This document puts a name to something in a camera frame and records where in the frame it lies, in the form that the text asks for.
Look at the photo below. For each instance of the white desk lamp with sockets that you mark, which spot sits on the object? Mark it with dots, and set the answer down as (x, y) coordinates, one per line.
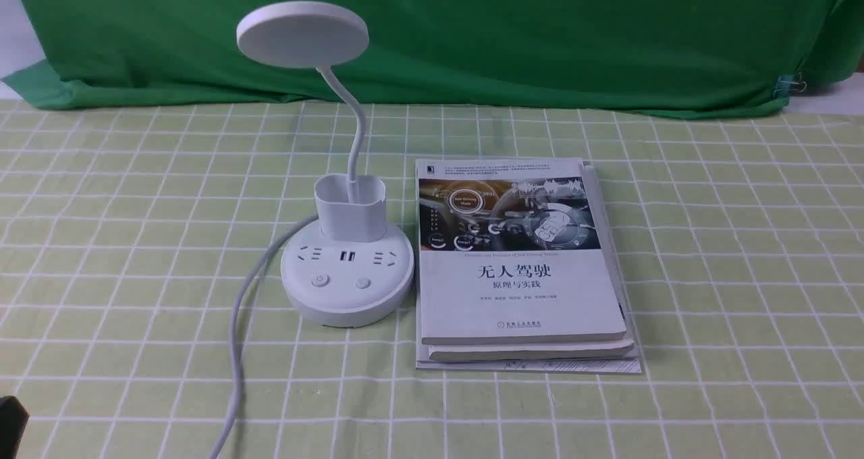
(348, 266)

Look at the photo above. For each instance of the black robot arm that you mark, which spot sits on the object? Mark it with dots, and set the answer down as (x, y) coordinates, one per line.
(14, 419)

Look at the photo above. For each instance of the top book with car cover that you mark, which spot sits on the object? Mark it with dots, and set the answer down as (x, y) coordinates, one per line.
(520, 290)

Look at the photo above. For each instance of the bottom printed paper booklet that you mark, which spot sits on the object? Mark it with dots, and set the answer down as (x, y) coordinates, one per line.
(540, 366)

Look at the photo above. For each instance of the green checkered tablecloth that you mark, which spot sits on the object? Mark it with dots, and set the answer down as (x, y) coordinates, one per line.
(127, 232)

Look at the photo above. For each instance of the green backdrop cloth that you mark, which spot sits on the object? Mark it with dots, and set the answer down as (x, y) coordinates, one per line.
(685, 59)

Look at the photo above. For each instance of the teal binder clip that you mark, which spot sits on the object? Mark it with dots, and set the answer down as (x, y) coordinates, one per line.
(789, 85)

